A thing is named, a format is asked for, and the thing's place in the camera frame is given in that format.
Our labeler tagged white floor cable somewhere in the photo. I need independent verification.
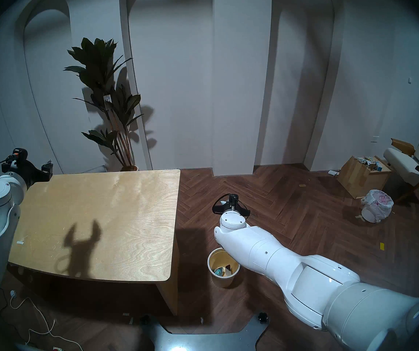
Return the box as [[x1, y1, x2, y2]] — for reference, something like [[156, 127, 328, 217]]
[[10, 297, 84, 351]]

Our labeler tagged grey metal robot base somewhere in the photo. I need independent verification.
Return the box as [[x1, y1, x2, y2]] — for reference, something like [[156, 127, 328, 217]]
[[139, 312, 271, 351]]

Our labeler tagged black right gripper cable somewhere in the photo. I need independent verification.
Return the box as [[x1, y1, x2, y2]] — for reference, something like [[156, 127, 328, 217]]
[[212, 194, 230, 215]]

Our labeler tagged tall green leafy plant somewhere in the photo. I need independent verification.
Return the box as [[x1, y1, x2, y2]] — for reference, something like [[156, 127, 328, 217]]
[[63, 38, 144, 170]]

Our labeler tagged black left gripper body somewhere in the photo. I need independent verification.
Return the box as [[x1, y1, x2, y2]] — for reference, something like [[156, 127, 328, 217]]
[[10, 159, 44, 190]]

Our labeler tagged cream round trash bin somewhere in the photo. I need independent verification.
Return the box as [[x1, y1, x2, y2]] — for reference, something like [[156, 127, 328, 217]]
[[207, 247, 241, 288]]

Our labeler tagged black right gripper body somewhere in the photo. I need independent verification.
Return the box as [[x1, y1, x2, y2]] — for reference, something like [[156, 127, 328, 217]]
[[212, 194, 250, 217]]

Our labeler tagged open cardboard box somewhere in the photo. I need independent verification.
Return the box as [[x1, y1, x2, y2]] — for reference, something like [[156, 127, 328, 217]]
[[337, 156, 393, 199]]

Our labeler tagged light wooden table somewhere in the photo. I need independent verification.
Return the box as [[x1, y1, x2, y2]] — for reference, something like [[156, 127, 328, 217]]
[[8, 169, 181, 316]]

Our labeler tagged white cushioned wooden armchair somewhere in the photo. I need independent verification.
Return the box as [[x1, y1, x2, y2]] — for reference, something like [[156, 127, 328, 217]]
[[383, 135, 419, 205]]

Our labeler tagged white bin with plastic bag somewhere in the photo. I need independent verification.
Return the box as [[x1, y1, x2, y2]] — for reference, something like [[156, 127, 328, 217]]
[[360, 189, 394, 223]]

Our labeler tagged mixed trash pile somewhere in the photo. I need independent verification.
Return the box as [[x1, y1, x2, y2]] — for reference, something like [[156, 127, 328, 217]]
[[354, 156, 383, 171]]

